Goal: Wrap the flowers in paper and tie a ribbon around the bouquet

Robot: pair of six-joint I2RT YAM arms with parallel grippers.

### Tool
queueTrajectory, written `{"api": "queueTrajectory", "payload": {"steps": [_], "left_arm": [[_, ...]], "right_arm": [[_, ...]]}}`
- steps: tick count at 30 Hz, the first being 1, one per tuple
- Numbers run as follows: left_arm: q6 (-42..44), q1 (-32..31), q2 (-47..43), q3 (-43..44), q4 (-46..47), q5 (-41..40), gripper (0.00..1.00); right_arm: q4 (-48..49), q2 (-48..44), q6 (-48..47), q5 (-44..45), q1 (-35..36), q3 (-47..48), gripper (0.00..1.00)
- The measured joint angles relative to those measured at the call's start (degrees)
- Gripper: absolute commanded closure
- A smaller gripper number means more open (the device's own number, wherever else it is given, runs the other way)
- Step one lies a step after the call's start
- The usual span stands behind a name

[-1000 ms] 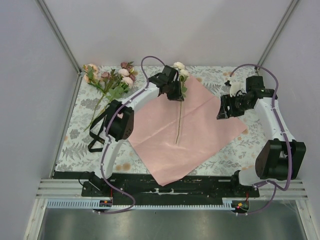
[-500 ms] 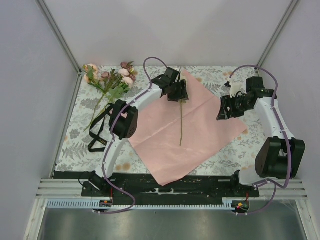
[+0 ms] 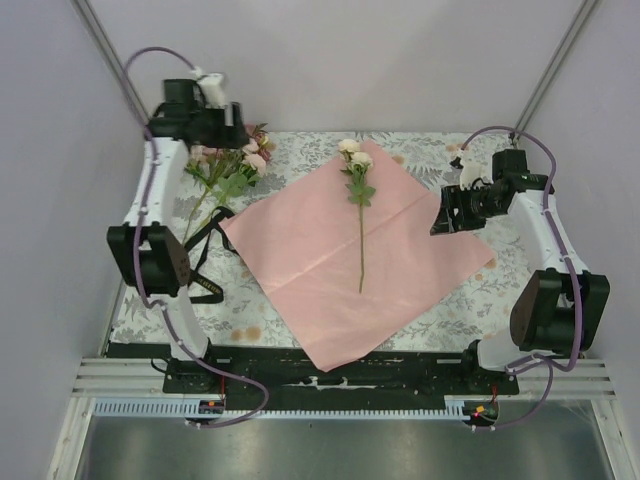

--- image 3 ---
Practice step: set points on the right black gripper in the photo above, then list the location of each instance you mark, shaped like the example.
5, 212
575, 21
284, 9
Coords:
453, 197

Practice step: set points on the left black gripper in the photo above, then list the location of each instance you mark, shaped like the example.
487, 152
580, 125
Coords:
233, 138

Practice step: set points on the pale pink fake flower stem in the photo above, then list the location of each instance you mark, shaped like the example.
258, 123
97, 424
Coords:
205, 166

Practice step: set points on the dark pink fake flower stem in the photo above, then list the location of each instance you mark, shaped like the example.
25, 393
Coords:
257, 132

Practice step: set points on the cream rose fake flower stem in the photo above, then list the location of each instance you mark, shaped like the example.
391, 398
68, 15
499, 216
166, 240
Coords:
357, 165

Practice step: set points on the pink peony fake flower stem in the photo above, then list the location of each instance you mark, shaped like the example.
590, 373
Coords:
232, 171

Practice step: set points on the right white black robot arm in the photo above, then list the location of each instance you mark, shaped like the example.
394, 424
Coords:
557, 314

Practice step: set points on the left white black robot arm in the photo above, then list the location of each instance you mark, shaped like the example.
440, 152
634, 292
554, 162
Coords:
149, 256

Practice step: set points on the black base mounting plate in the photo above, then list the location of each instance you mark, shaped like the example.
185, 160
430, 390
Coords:
265, 378

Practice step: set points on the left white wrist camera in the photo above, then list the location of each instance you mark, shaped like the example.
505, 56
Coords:
213, 87

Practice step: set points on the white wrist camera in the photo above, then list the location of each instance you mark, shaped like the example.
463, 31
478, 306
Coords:
213, 87
470, 172

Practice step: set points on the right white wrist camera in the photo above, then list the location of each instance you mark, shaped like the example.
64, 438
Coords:
470, 172

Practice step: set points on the aluminium frame rail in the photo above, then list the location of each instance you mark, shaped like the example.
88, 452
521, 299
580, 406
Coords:
129, 378

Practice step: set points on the white slotted cable duct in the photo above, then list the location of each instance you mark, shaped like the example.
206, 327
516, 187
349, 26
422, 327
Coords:
198, 409

